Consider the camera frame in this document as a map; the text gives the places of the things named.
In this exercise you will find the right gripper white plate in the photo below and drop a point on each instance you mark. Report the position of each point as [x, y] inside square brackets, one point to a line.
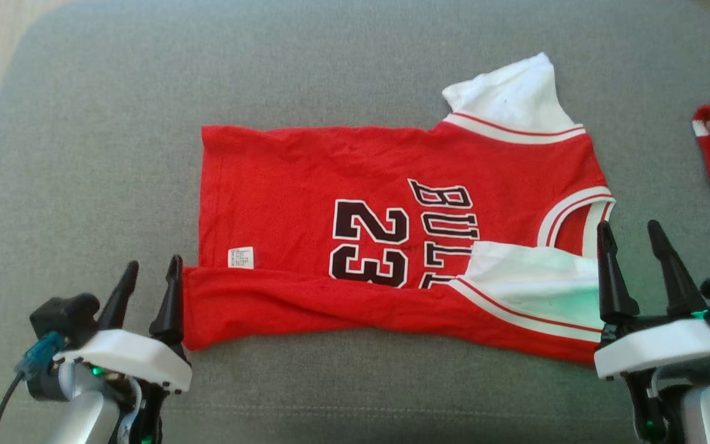
[657, 348]

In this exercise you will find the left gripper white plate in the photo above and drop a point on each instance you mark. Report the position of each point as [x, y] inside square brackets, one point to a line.
[133, 357]

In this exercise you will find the red basketball jersey number 23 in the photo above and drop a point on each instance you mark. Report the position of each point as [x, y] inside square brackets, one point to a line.
[299, 185]

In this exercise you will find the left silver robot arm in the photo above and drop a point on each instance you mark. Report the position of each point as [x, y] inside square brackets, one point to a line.
[84, 419]

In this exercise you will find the grey sofa seat cushion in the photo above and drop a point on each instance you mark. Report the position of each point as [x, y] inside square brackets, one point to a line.
[114, 154]

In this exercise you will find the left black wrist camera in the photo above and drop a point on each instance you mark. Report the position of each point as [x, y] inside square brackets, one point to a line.
[62, 314]

